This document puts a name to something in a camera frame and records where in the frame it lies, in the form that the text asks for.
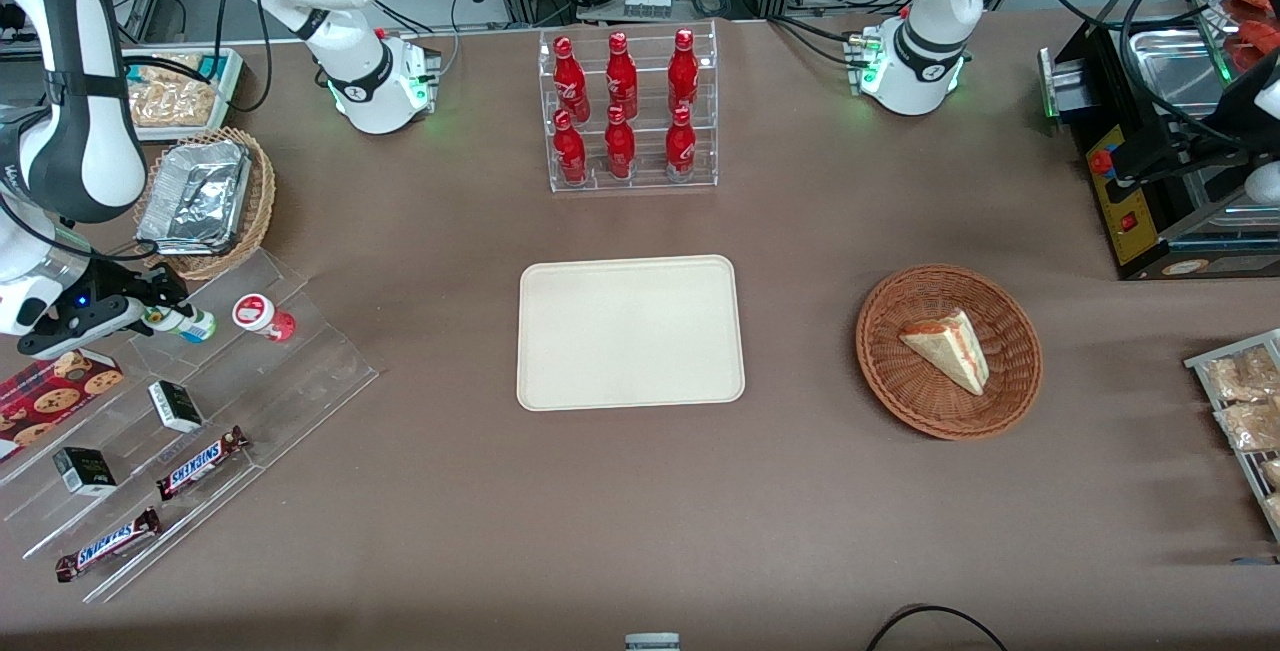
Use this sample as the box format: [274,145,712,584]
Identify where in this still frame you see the wrapped triangle sandwich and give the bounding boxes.
[898,308,991,397]

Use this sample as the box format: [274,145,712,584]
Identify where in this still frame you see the clear acrylic stepped stand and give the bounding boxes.
[0,249,380,605]

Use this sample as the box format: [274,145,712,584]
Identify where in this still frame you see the brown wicker basket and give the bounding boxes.
[855,263,1044,442]

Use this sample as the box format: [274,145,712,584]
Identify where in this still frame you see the red gum bottle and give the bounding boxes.
[232,293,298,344]

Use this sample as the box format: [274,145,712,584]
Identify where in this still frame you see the red cookie box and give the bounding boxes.
[0,350,126,463]

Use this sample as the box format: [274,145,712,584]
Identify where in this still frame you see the black looped cable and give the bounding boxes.
[864,605,1013,651]

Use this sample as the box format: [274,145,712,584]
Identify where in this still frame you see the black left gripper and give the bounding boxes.
[1118,71,1269,186]

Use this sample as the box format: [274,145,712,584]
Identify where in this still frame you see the black yellow-panel machine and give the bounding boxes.
[1038,19,1280,282]

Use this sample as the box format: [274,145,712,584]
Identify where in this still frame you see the clear acrylic bottle rack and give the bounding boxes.
[538,20,720,195]

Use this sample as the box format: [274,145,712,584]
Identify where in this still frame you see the light wicker basket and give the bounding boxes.
[131,126,277,282]

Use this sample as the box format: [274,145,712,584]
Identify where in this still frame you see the steel tray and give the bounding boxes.
[1128,25,1239,124]

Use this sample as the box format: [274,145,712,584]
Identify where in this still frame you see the red packaged food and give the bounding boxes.
[1228,0,1280,74]

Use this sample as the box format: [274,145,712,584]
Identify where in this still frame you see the green gum bottle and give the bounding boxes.
[148,305,217,344]

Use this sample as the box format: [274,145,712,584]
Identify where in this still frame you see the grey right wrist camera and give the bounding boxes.
[17,297,147,361]

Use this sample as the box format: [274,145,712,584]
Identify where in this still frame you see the white plastic snack bin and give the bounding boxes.
[120,46,246,144]

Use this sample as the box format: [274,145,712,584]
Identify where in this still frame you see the stacked aluminium foil trays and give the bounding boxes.
[136,140,253,257]

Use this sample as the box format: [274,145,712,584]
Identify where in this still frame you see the clear pastry bag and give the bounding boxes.
[1204,346,1280,404]
[1214,398,1280,454]

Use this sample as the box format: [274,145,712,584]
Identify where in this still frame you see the Snickers bar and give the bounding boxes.
[156,425,251,502]
[54,506,163,584]

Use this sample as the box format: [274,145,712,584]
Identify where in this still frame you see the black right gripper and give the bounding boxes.
[58,259,197,334]

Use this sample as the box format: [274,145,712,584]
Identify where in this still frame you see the clear cracker bag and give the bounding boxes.
[128,78,220,129]
[126,52,202,85]

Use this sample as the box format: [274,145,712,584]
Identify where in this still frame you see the beige plastic tray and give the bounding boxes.
[516,254,747,413]

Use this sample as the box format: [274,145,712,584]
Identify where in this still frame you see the red cola bottle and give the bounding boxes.
[603,106,638,181]
[605,31,640,120]
[667,28,701,117]
[552,110,589,186]
[664,106,699,183]
[552,35,592,124]

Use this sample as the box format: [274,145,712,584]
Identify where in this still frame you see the grey wire rack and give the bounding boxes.
[1184,328,1280,544]

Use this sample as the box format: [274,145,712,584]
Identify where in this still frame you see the small black box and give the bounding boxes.
[52,446,119,499]
[147,380,206,435]

